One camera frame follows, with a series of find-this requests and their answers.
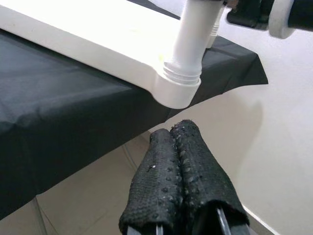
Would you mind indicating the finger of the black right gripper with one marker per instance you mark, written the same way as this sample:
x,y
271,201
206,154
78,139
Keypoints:
x,y
232,3

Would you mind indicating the white plastic table leg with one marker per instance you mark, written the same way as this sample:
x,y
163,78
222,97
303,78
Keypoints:
x,y
193,36
214,31

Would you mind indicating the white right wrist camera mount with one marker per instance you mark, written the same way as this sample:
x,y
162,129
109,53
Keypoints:
x,y
280,22

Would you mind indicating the white plastic table top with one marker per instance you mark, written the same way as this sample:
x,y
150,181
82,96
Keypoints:
x,y
85,41

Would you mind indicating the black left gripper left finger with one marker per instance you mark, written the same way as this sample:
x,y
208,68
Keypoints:
x,y
156,186

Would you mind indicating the black tablecloth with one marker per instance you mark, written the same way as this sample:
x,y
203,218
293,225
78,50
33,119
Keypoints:
x,y
61,98

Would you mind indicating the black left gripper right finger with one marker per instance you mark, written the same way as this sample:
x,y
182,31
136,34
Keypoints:
x,y
207,181

